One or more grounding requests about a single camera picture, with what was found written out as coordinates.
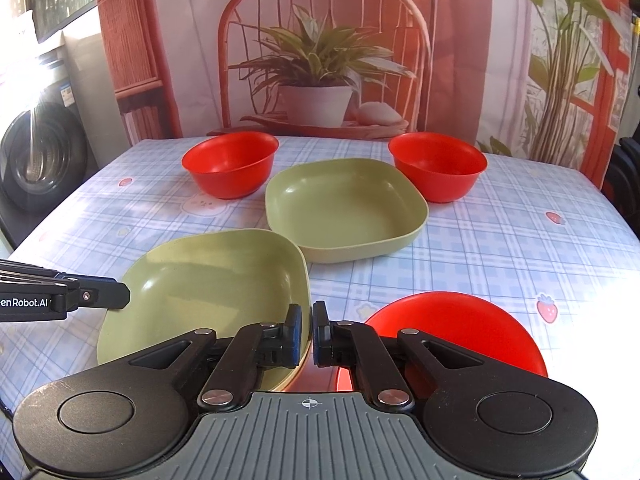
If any red bowl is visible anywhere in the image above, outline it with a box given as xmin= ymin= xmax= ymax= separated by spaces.
xmin=181 ymin=131 xmax=280 ymax=200
xmin=388 ymin=132 xmax=488 ymax=204

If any grey washing machine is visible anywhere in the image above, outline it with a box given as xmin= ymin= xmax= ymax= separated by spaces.
xmin=0 ymin=35 xmax=103 ymax=253

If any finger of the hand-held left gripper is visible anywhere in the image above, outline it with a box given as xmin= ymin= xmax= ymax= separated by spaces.
xmin=0 ymin=259 xmax=66 ymax=285
xmin=64 ymin=273 xmax=132 ymax=311

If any green square plate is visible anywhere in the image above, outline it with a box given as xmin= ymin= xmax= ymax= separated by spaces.
xmin=96 ymin=228 xmax=312 ymax=393
xmin=265 ymin=158 xmax=430 ymax=264

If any blue plaid tablecloth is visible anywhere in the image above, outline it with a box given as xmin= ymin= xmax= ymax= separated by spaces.
xmin=0 ymin=135 xmax=640 ymax=480

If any red round plate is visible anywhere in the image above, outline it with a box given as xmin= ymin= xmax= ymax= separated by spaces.
xmin=336 ymin=291 xmax=549 ymax=393

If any printed room backdrop cloth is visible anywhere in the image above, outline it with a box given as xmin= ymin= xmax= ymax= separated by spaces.
xmin=95 ymin=0 xmax=636 ymax=191

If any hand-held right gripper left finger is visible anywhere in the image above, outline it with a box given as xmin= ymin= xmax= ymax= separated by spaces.
xmin=125 ymin=303 xmax=304 ymax=409

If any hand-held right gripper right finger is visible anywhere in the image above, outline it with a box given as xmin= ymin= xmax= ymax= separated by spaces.
xmin=311 ymin=301 xmax=488 ymax=409

